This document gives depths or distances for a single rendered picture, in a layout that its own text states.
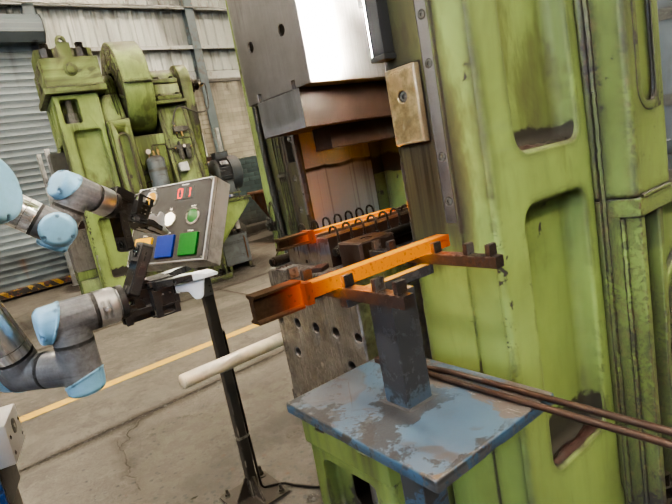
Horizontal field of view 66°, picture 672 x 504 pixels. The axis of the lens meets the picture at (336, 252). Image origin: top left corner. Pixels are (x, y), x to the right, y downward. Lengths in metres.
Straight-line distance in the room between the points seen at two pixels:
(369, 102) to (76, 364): 0.94
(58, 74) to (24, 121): 3.16
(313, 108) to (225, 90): 9.21
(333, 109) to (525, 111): 0.46
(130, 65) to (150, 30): 4.16
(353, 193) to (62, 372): 1.01
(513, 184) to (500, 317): 0.29
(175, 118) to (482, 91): 5.56
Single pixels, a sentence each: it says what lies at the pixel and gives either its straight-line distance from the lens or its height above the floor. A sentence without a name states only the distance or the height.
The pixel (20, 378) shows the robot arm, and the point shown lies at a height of 0.88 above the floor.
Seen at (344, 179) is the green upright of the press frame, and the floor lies 1.11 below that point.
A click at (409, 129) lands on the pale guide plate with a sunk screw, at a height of 1.22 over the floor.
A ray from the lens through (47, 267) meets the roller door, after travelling 9.15.
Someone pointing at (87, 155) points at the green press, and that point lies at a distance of 6.13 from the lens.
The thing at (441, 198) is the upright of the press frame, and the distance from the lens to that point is 1.20.
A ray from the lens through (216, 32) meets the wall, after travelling 10.90.
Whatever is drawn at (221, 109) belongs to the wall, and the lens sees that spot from 10.38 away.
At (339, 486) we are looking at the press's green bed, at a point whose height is 0.22.
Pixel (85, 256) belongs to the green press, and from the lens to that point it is 6.30.
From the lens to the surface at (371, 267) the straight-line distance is 0.87.
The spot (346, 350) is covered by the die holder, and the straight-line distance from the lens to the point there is 1.29.
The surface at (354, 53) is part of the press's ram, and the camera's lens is 1.37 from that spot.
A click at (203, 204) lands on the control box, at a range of 1.70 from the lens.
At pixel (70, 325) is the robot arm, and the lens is 1.12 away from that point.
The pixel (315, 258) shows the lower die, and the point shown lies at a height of 0.94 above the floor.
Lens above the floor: 1.19
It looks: 10 degrees down
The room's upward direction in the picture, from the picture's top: 11 degrees counter-clockwise
